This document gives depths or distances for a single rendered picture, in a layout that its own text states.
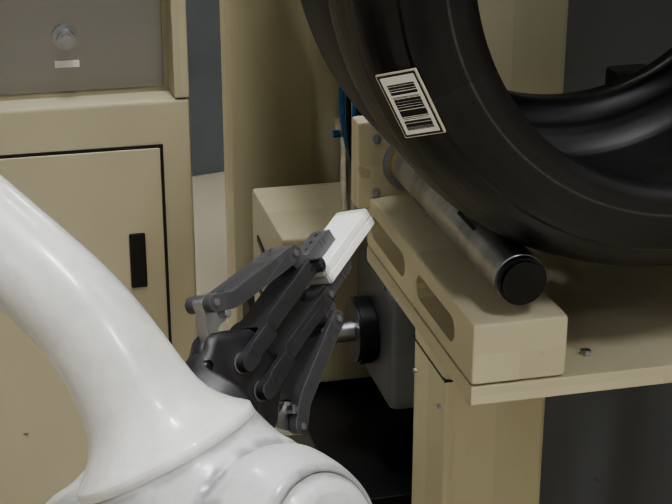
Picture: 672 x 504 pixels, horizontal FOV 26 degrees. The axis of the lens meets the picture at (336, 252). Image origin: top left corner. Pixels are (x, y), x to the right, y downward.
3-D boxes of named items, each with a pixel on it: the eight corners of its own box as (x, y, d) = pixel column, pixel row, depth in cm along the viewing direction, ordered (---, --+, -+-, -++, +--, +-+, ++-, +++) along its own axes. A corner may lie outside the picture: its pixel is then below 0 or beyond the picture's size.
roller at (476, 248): (405, 189, 158) (380, 160, 156) (437, 162, 158) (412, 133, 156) (518, 317, 126) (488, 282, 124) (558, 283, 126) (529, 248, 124)
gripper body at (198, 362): (116, 401, 95) (190, 307, 101) (185, 491, 99) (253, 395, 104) (194, 397, 90) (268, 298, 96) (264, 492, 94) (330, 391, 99)
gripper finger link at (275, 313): (211, 380, 99) (200, 365, 99) (288, 271, 106) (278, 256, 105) (252, 378, 97) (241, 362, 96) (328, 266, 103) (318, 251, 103)
